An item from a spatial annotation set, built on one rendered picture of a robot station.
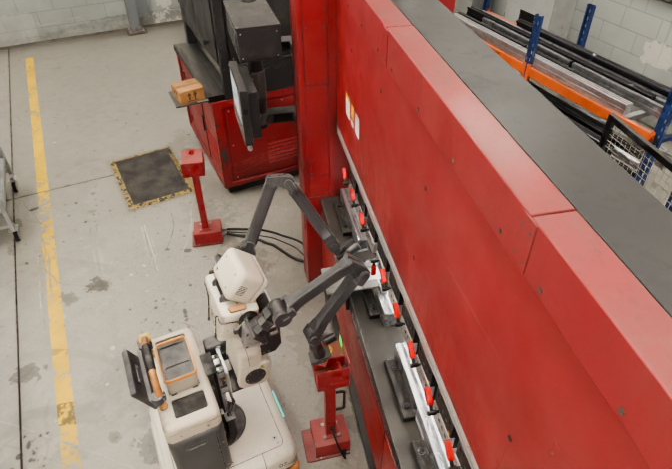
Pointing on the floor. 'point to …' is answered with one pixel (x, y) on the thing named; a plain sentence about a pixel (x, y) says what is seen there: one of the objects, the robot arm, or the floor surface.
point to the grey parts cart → (5, 195)
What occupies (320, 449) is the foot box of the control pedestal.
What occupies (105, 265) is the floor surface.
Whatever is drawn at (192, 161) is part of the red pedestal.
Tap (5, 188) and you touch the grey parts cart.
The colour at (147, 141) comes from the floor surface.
